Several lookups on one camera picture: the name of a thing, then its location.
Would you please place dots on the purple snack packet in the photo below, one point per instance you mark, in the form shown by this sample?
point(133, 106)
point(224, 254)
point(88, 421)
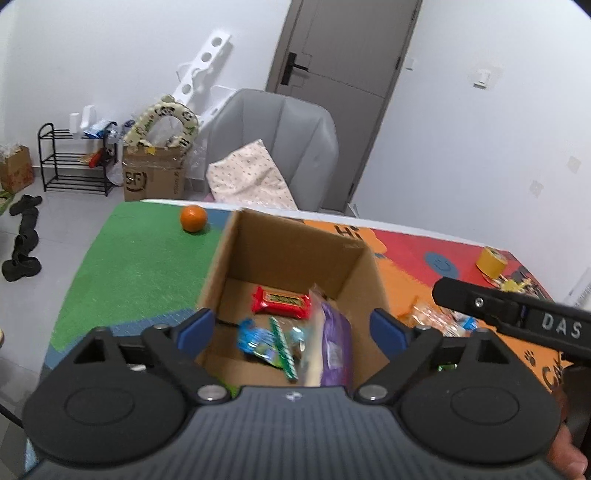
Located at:
point(336, 346)

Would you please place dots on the red snack packet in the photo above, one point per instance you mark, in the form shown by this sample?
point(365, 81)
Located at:
point(279, 302)

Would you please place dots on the dotted cream cushion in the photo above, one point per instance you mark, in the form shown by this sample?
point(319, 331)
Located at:
point(249, 177)

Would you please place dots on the white perforated rack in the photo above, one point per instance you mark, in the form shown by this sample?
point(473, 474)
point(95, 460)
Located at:
point(203, 64)

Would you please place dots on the black shoe rack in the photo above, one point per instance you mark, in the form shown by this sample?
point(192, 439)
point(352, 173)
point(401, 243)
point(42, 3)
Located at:
point(69, 180)

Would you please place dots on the green bag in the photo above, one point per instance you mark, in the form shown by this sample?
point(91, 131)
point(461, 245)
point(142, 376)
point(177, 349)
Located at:
point(4, 201)

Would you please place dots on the clear cookie packet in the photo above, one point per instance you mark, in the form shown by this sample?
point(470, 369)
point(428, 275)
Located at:
point(429, 316)

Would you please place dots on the brown paper bag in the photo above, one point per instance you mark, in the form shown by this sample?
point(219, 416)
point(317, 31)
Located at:
point(16, 170)

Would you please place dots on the taped brown cardboard box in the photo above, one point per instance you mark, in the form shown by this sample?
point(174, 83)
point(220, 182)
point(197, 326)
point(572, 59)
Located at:
point(152, 177)

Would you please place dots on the colourful cartoon table mat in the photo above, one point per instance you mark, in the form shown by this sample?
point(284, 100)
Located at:
point(129, 277)

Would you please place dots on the person's right hand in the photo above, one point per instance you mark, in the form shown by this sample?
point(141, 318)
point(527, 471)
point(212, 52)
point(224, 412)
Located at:
point(575, 452)

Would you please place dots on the small blue snack packet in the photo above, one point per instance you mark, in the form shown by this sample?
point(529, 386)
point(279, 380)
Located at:
point(467, 323)

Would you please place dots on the orange fruit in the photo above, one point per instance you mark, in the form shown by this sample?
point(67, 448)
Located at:
point(193, 218)

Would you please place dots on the white plastic holder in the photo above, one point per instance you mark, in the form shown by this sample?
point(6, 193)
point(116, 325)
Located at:
point(83, 122)

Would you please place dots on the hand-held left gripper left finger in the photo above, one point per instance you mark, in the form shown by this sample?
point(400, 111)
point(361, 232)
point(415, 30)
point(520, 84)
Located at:
point(196, 332)

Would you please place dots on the grey upholstered chair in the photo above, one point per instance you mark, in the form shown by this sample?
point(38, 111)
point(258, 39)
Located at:
point(295, 134)

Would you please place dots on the white wall hook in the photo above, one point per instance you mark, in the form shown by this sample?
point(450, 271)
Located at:
point(536, 188)

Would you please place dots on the black shoes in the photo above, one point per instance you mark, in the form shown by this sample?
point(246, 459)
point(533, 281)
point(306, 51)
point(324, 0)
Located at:
point(23, 258)

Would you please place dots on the red item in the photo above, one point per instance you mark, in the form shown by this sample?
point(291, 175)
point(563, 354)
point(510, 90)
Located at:
point(95, 158)

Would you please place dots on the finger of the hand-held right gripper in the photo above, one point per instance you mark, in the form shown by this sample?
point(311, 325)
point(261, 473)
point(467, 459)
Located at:
point(475, 300)

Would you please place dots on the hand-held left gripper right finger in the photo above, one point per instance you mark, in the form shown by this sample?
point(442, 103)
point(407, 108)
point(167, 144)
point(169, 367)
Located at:
point(390, 332)

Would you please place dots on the blue green candy packet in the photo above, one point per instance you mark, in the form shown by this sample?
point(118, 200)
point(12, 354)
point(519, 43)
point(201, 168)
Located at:
point(254, 341)

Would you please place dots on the small clear white packet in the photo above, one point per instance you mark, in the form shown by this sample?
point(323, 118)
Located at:
point(298, 339)

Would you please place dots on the grey door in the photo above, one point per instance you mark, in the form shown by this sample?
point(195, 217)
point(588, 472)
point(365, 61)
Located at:
point(341, 92)

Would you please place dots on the yellow tape roll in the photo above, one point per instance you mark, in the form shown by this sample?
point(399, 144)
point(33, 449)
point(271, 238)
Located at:
point(490, 262)

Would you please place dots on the blue white plastic bags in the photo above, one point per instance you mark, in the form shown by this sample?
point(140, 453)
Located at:
point(104, 129)

